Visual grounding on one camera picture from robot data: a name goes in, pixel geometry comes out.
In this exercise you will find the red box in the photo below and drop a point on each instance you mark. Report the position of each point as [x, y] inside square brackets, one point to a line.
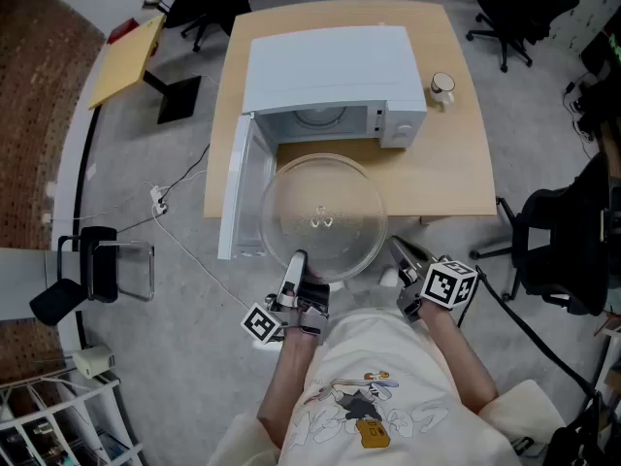
[123, 31]

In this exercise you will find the beige box device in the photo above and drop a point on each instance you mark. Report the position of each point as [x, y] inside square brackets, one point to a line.
[92, 361]

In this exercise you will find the person's white shoe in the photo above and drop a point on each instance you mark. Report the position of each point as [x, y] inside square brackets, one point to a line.
[389, 277]

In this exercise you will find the white side shelf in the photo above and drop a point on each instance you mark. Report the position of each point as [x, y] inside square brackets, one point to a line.
[611, 357]

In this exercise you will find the person's right forearm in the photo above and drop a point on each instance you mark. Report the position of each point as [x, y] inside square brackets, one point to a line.
[456, 357]

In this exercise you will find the clear glass turntable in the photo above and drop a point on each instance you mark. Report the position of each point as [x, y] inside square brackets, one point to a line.
[339, 197]

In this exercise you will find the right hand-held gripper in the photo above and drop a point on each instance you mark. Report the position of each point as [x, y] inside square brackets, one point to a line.
[448, 284]

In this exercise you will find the person's cream printed t-shirt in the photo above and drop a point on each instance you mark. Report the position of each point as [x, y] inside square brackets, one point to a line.
[388, 357]

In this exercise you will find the white power strip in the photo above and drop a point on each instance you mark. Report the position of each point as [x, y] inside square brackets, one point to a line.
[157, 201]

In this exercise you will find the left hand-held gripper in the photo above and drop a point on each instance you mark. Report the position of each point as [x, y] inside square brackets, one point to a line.
[313, 309]

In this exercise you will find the black chrome cantilever chair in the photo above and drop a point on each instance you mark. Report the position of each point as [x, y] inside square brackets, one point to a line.
[99, 265]

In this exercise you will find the white mug dark rim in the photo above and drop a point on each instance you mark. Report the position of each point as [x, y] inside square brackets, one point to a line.
[442, 88]

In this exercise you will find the person's left forearm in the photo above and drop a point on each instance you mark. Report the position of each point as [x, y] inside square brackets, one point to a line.
[286, 381]

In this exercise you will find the white locker cabinet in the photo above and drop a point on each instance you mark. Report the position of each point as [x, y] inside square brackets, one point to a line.
[599, 12]

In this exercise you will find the yellow-top side table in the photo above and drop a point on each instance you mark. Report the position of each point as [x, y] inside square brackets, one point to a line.
[126, 61]

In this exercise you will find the white microwave oven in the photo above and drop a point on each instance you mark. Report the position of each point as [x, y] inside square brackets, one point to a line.
[330, 66]

